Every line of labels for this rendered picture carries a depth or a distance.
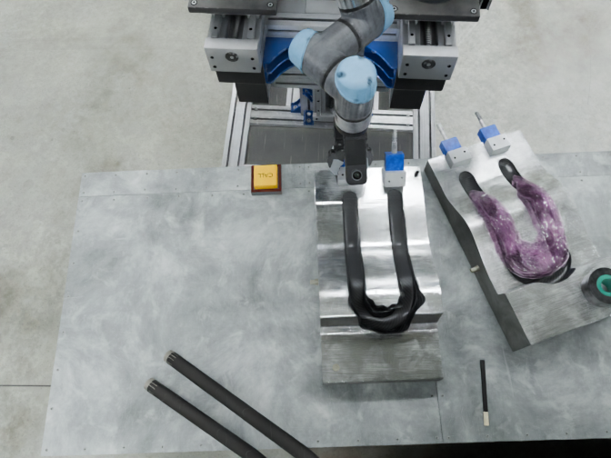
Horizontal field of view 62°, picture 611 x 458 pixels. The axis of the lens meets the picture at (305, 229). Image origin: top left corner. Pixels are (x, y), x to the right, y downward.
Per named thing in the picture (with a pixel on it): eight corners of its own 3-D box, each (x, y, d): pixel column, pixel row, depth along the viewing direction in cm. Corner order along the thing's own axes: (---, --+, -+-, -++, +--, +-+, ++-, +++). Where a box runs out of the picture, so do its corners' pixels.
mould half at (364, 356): (314, 186, 133) (313, 161, 120) (414, 182, 133) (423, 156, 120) (322, 384, 115) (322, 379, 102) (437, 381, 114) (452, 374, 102)
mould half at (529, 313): (423, 169, 134) (432, 148, 124) (513, 140, 136) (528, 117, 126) (512, 352, 116) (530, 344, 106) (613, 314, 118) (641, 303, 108)
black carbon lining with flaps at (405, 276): (339, 194, 124) (340, 177, 115) (405, 192, 124) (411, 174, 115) (347, 338, 112) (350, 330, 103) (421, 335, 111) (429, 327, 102)
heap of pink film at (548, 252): (460, 194, 125) (468, 179, 117) (525, 172, 126) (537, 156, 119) (509, 291, 115) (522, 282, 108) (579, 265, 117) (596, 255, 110)
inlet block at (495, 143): (465, 120, 136) (470, 108, 131) (482, 114, 136) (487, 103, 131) (486, 161, 131) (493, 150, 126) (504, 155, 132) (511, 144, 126)
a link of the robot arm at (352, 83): (354, 43, 92) (388, 70, 90) (351, 81, 103) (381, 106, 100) (323, 68, 91) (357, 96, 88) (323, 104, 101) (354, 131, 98)
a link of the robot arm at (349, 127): (374, 122, 99) (332, 124, 99) (372, 134, 103) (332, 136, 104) (371, 90, 102) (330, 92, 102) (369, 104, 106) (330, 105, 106)
